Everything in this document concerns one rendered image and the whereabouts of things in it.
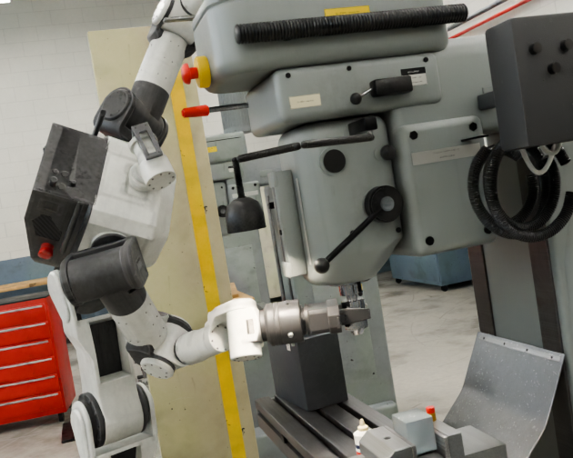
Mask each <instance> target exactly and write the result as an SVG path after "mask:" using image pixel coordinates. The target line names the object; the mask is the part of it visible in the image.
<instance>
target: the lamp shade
mask: <svg viewBox="0 0 573 458"><path fill-rule="evenodd" d="M262 228H266V219H265V214H264V211H263V209H262V207H261V206H260V204H259V202H258V201H257V200H255V199H253V198H252V197H246V196H243V197H238V198H237V199H235V200H233V201H232V202H231V203H230V204H229V205H228V206H227V208H226V229H227V233H228V234H234V233H241V232H247V231H252V230H257V229H262Z"/></svg>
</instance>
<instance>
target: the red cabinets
mask: <svg viewBox="0 0 573 458"><path fill-rule="evenodd" d="M74 398H75V386H74V380H73V375H72V370H71V365H70V360H69V355H68V350H67V345H66V339H65V333H64V327H63V321H62V319H61V317H60V315H59V313H58V311H57V310H56V308H55V304H54V302H53V300H52V298H51V296H50V294H49V291H43V292H38V293H33V294H23V295H18V296H13V297H7V298H2V299H0V425H2V424H7V423H15V422H20V421H24V420H29V419H34V418H38V417H43V416H47V415H52V414H57V413H58V419H59V422H63V421H64V420H65V416H64V413H65V412H67V410H68V408H71V407H72V402H73V400H74Z"/></svg>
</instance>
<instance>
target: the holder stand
mask: <svg viewBox="0 0 573 458"><path fill-rule="evenodd" d="M304 339H305V341H304V342H302V343H295V346H292V345H291V343H289V344H281V345H275V346H272V345H271V344H270V343H268V341H267V345H268V351H269V356H270V362H271V367H272V374H273V379H274V385H275V390H276V395H277V396H279V397H281V398H283V399H285V400H287V401H289V402H291V403H292V404H294V405H296V406H298V407H300V408H302V409H304V410H306V411H308V412H310V411H314V410H316V409H319V408H323V407H326V406H329V405H332V404H335V403H341V402H344V401H346V400H348V398H347V387H346V381H345V376H344V370H343V364H342V358H341V352H340V347H339V341H338V335H337V334H331V333H323V334H312V335H308V333H307V334H306V335H304Z"/></svg>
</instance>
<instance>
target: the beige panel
mask: <svg viewBox="0 0 573 458"><path fill-rule="evenodd" d="M150 28H151V26H141V27H131V28H121V29H111V30H100V31H90V32H87V39H88V44H89V49H90V55H91V60H92V65H93V70H94V76H95V85H96V91H97V96H98V101H99V106H100V105H101V104H102V103H103V101H104V99H105V98H106V96H107V95H108V94H109V93H110V92H112V91H113V90H115V89H117V88H118V87H127V88H128V89H130V90H131V89H132V87H133V84H134V82H135V80H136V76H137V74H138V71H139V69H140V66H141V64H142V62H143V60H144V57H145V55H146V51H147V48H148V47H149V42H148V40H147V35H148V33H149V30H150ZM185 63H188V66H189V67H194V65H193V59H192V55H191V56H190V57H188V58H185V59H184V60H183V63H182V65H183V64H185ZM182 65H181V67H182ZM181 67H180V70H179V72H178V75H177V78H176V81H175V83H174V86H173V89H172V91H171V94H170V96H169V98H168V101H167V103H166V108H165V110H164V112H163V114H162V117H164V118H165V119H166V120H167V122H168V134H167V136H166V140H165V141H164V142H163V144H162V146H161V149H162V151H163V153H164V154H165V155H166V156H167V158H168V160H169V162H170V164H171V165H172V167H173V169H174V171H175V173H176V188H175V195H174V202H173V209H172V215H171V222H170V229H169V234H168V238H167V240H166V243H165V245H164V247H163V249H162V251H161V253H160V255H159V256H158V258H157V260H156V263H155V264H153V265H152V266H150V267H147V268H146V269H147V271H148V274H149V276H148V278H147V280H146V283H145V285H144V287H145V289H146V291H147V293H148V294H149V296H150V298H151V300H152V301H153V303H154V305H155V307H156V309H157V311H161V312H164V313H168V314H172V315H176V316H179V317H181V318H183V319H185V320H186V321H187V322H188V323H189V324H190V326H191V328H192V330H199V329H201V328H204V327H205V323H206V322H207V316H208V313H209V312H211V311H213V310H214V309H215V307H217V306H219V305H221V304H224V303H227V302H229V301H231V300H233V297H232V292H231V286H230V281H229V275H228V270H227V265H226V255H225V249H224V244H223V238H222V233H221V227H220V222H219V216H218V211H217V205H216V195H215V189H214V184H213V178H212V173H211V167H210V162H209V156H208V151H207V146H206V136H205V130H204V125H203V119H202V116H199V117H188V118H184V117H183V116H182V113H181V111H182V110H183V108H188V107H193V106H199V105H200V103H199V97H198V91H197V86H196V79H191V83H190V85H187V84H185V83H184V81H183V80H182V76H181ZM146 376H147V380H148V386H149V392H150V393H151V395H152V397H153V400H154V405H155V412H156V425H157V438H158V443H159V448H160V453H161V458H259V454H258V449H257V443H256V433H255V427H254V422H253V416H252V411H251V405H250V400H249V394H248V390H247V384H246V374H245V368H244V363H243V362H234V361H232V360H231V359H230V350H228V351H226V352H223V353H220V354H217V355H214V356H211V357H209V358H207V359H206V360H204V361H203V362H201V363H196V364H193V365H188V366H185V367H182V368H179V369H176V370H175V372H174V374H173V376H172V377H170V378H168V379H159V378H156V377H154V376H152V375H150V374H148V373H147V374H146Z"/></svg>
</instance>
